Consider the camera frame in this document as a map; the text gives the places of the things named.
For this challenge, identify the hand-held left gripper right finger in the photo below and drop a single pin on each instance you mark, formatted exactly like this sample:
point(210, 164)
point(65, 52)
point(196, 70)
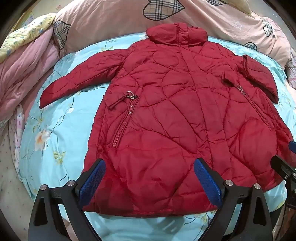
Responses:
point(205, 180)

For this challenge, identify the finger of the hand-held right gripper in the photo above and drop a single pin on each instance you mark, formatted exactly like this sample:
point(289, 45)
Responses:
point(291, 146)
point(283, 166)

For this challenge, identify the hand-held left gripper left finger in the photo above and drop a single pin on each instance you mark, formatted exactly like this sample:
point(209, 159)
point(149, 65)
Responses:
point(92, 179)

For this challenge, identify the red quilted jacket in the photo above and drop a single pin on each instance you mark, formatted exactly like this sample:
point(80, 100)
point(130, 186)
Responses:
point(161, 115)

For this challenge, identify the blue floral bed sheet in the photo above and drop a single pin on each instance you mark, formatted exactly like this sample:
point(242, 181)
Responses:
point(57, 129)

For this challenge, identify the white dotted bed sheet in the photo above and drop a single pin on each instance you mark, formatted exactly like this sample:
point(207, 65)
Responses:
point(11, 173)

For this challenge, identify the plain pink blanket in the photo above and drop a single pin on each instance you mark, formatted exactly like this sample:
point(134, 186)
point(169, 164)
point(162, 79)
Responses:
point(23, 76)

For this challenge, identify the beige pillow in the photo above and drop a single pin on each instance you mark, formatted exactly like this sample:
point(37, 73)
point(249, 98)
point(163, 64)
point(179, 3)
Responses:
point(242, 5)

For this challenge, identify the pink quilt with plaid hearts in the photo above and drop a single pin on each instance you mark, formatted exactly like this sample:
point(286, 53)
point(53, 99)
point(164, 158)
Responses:
point(104, 23)

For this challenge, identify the yellow floral quilt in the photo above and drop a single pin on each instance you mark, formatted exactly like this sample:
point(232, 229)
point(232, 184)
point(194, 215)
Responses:
point(25, 32)

